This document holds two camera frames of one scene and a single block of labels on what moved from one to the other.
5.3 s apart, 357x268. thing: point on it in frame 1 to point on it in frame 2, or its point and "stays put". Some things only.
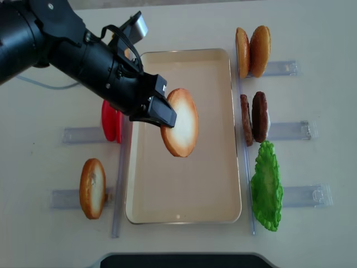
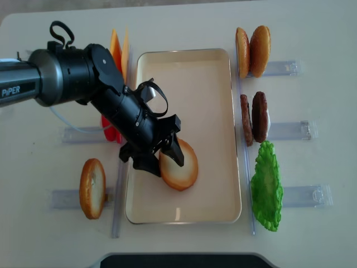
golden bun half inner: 242,51 stays put
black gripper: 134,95 to 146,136
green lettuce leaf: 266,187 stays put
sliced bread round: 182,139 to 179,177
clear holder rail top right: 290,67 stays put
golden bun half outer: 259,51 stays put
